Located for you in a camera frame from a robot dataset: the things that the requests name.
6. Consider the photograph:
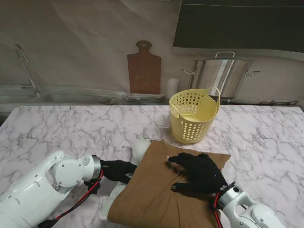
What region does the brown wooden cutting board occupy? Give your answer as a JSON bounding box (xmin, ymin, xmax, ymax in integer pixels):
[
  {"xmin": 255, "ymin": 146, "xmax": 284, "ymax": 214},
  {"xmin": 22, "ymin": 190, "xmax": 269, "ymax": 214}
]
[{"xmin": 127, "ymin": 40, "xmax": 162, "ymax": 95}]

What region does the steel kitchen sink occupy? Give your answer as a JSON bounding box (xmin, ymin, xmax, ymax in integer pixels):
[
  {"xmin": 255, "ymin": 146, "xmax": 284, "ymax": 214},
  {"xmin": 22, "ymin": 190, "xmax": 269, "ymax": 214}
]
[{"xmin": 0, "ymin": 91, "xmax": 117, "ymax": 105}]

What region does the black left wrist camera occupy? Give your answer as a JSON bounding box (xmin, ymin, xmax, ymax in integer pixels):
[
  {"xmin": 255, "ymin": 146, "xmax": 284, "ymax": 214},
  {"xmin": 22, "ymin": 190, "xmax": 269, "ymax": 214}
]
[{"xmin": 84, "ymin": 180, "xmax": 102, "ymax": 194}]

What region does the chrome kitchen faucet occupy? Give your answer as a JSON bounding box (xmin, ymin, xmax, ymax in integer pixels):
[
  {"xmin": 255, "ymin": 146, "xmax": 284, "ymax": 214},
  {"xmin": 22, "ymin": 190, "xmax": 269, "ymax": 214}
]
[{"xmin": 15, "ymin": 43, "xmax": 41, "ymax": 95}]

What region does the brown pillowcase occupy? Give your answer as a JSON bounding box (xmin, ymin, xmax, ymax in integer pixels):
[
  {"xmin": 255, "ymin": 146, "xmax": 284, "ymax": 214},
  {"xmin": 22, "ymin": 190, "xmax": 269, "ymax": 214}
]
[{"xmin": 107, "ymin": 139, "xmax": 231, "ymax": 228}]

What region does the black stove grate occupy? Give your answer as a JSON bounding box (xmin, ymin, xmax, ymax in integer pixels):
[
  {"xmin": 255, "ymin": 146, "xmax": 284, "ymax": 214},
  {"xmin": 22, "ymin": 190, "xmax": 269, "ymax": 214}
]
[{"xmin": 258, "ymin": 99, "xmax": 300, "ymax": 106}]

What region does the white pillow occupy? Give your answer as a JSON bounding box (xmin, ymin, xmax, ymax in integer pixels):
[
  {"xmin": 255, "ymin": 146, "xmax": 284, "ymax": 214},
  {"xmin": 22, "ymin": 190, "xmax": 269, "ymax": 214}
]
[{"xmin": 99, "ymin": 139, "xmax": 152, "ymax": 220}]

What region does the red black arm cable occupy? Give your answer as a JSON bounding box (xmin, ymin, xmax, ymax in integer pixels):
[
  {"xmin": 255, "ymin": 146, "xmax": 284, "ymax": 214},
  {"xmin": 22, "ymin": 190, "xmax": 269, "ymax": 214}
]
[
  {"xmin": 210, "ymin": 192, "xmax": 225, "ymax": 228},
  {"xmin": 38, "ymin": 167, "xmax": 106, "ymax": 228}
]

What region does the yellow perforated laundry basket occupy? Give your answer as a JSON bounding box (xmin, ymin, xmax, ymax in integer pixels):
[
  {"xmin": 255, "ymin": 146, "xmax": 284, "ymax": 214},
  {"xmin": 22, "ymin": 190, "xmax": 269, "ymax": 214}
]
[{"xmin": 169, "ymin": 86, "xmax": 221, "ymax": 144}]

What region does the white pillar candle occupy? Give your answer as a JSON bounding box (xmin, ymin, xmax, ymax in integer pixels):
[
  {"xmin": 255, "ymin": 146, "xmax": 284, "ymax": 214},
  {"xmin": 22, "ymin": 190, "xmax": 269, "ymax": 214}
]
[{"xmin": 167, "ymin": 77, "xmax": 179, "ymax": 95}]

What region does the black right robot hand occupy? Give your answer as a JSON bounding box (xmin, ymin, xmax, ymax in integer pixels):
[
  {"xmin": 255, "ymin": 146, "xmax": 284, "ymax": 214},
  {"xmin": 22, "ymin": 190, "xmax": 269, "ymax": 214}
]
[{"xmin": 166, "ymin": 152, "xmax": 228, "ymax": 194}]

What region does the dark range hood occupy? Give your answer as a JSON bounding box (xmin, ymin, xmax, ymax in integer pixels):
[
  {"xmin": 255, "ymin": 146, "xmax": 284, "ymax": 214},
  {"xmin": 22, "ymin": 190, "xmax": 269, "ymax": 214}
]
[{"xmin": 172, "ymin": 0, "xmax": 304, "ymax": 52}]

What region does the red black left arm cable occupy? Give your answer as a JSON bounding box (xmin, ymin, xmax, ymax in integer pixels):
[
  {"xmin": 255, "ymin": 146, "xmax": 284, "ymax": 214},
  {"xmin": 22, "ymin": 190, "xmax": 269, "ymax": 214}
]
[{"xmin": 38, "ymin": 167, "xmax": 106, "ymax": 228}]

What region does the red black right arm cable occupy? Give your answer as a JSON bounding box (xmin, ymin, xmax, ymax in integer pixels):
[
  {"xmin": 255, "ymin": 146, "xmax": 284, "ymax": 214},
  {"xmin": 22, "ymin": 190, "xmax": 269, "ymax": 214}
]
[{"xmin": 210, "ymin": 192, "xmax": 225, "ymax": 228}]

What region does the large steel stock pot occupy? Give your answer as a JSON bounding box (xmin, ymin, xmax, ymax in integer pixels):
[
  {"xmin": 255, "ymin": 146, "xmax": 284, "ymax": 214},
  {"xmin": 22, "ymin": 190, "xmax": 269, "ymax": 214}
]
[{"xmin": 181, "ymin": 51, "xmax": 261, "ymax": 99}]

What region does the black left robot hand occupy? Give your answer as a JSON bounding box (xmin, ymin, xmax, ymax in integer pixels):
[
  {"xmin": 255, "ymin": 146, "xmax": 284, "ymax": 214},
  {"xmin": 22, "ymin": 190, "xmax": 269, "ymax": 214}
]
[{"xmin": 101, "ymin": 159, "xmax": 139, "ymax": 185}]

